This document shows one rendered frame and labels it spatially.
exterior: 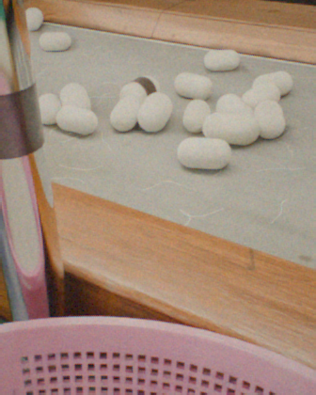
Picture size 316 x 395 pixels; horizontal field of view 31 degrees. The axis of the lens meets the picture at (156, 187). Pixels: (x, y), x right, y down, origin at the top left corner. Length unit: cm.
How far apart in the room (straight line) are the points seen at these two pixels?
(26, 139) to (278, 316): 11
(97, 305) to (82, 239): 3
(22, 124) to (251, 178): 19
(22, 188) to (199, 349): 8
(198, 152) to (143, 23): 30
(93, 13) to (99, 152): 31
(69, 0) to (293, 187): 43
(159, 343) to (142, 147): 20
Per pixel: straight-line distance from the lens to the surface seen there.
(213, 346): 20
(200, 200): 32
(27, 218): 20
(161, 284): 23
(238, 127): 37
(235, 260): 24
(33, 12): 66
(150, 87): 43
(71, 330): 21
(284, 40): 56
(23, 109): 18
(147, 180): 34
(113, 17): 65
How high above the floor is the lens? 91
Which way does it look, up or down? 31 degrees down
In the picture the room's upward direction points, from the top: 2 degrees counter-clockwise
